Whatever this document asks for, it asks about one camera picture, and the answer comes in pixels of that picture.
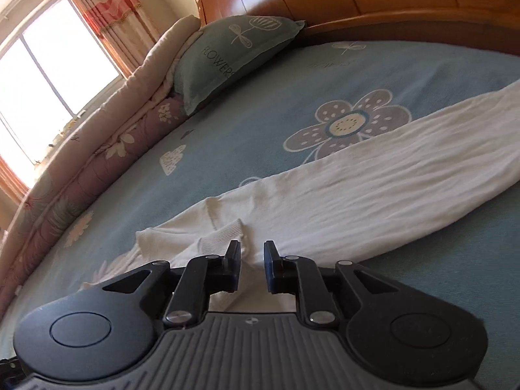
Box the wooden headboard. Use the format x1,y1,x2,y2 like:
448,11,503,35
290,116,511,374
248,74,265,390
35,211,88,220
196,0,519,55

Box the white long sleeve shirt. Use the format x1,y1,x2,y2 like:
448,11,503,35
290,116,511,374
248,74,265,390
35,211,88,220
93,84,519,312

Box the bright window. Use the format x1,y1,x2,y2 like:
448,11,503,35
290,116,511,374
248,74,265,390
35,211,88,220
1,0,123,167

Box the teal flower pillow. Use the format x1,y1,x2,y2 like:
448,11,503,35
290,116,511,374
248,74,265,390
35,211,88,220
174,15,305,115

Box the pink striped curtain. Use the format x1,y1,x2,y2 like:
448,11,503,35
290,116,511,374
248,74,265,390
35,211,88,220
70,0,160,78

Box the blue floral bed sheet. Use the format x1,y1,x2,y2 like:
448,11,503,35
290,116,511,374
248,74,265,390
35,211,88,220
1,41,519,389

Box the pink floral quilt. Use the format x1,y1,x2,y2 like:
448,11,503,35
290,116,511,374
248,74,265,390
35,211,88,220
1,16,201,312

